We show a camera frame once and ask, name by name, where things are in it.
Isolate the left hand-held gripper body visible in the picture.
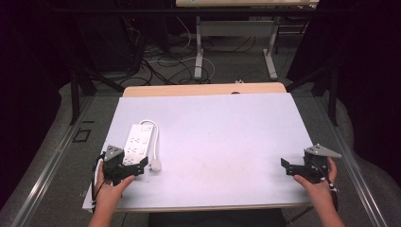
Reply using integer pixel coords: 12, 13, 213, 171
102, 145, 136, 186

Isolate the black horizontal metal bar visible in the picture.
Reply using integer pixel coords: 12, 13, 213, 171
53, 8, 348, 15

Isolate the tangle of black floor cables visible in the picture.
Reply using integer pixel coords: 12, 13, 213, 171
126, 34, 258, 87

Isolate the dark curtain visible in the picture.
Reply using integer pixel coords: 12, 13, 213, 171
287, 0, 401, 178
0, 0, 78, 210

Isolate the person's left hand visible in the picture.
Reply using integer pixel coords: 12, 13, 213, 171
95, 164, 137, 206

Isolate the person's right hand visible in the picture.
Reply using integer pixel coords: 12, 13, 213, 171
292, 156, 339, 206

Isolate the white table cover sheet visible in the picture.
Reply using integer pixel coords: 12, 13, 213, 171
82, 93, 315, 212

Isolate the metal floor rail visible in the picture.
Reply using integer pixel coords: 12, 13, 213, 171
315, 96, 390, 227
10, 96, 96, 227

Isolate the wooden table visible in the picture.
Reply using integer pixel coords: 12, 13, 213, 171
114, 82, 314, 213

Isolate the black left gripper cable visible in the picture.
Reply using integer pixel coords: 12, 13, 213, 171
91, 151, 107, 213

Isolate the desk with white legs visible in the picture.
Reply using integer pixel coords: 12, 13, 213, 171
175, 0, 320, 81

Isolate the white power strip cable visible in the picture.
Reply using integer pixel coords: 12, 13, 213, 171
138, 118, 161, 162

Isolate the black equipment cabinet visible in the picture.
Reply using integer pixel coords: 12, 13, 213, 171
75, 12, 144, 74

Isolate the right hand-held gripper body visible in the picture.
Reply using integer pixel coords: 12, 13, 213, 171
303, 144, 342, 184

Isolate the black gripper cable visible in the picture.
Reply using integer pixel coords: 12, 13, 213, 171
91, 151, 107, 213
310, 162, 340, 213

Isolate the black metal stand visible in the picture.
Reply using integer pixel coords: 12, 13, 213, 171
69, 67, 126, 126
285, 66, 340, 127

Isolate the white power strip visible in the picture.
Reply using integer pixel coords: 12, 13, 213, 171
122, 123, 155, 166

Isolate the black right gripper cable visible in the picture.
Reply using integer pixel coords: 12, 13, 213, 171
310, 162, 340, 213

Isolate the white plug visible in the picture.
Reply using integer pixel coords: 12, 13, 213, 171
148, 158, 163, 173

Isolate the white floor cable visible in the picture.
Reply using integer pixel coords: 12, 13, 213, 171
148, 15, 218, 85

